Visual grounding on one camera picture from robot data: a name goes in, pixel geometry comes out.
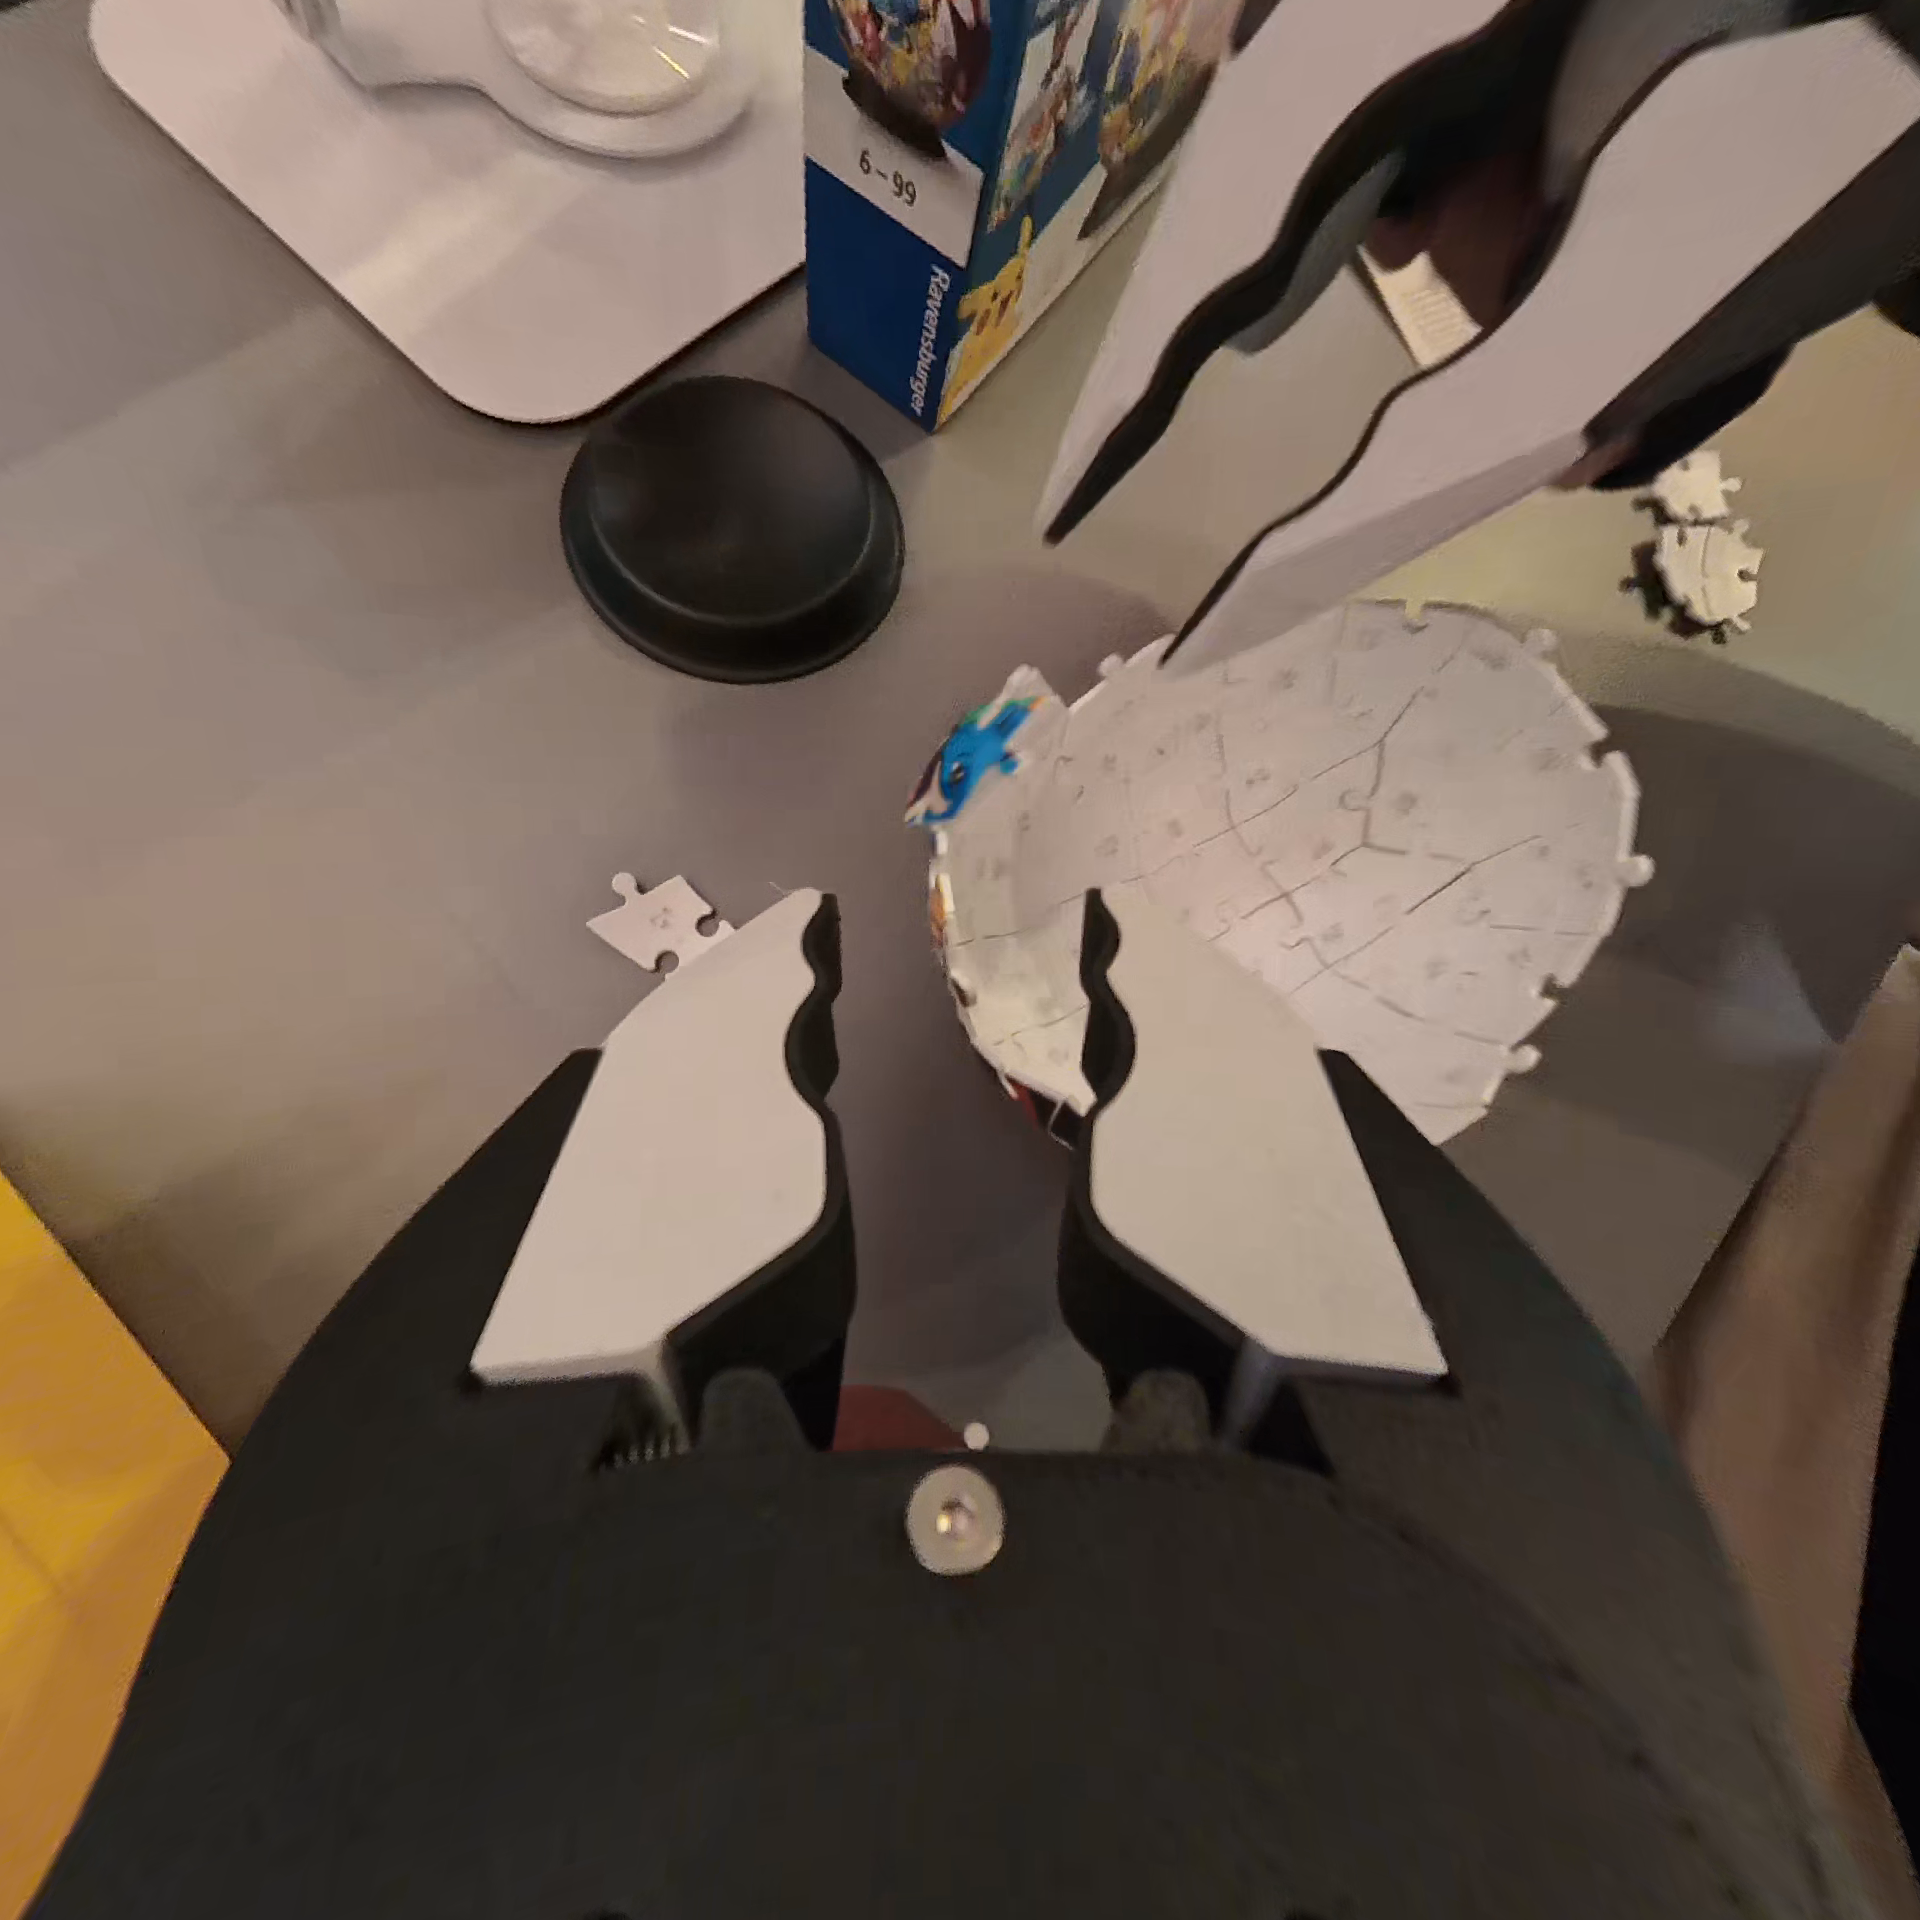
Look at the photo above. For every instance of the person's beige trousers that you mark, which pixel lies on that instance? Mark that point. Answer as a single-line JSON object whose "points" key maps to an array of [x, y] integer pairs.
{"points": [[1799, 1349]]}

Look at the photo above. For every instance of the black round stand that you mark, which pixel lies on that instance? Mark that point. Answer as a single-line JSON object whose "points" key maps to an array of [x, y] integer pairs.
{"points": [[718, 524]]}

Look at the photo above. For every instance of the person's right hand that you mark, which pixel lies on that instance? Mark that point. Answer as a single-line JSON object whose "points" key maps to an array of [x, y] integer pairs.
{"points": [[1477, 211]]}

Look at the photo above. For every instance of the half-built puzzle ball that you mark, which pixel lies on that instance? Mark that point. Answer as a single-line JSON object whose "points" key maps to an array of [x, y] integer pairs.
{"points": [[1350, 839]]}

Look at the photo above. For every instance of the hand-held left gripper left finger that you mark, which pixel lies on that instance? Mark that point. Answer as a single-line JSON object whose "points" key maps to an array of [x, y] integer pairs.
{"points": [[675, 1170]]}

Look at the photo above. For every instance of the blue puzzle box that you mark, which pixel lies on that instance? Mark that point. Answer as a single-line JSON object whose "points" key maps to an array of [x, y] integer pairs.
{"points": [[898, 269]]}

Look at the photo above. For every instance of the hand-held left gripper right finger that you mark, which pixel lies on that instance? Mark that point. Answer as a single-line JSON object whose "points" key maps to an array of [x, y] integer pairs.
{"points": [[1246, 1198]]}

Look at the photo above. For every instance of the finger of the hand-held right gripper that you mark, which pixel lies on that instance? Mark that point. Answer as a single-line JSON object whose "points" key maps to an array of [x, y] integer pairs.
{"points": [[1621, 300], [1246, 151]]}

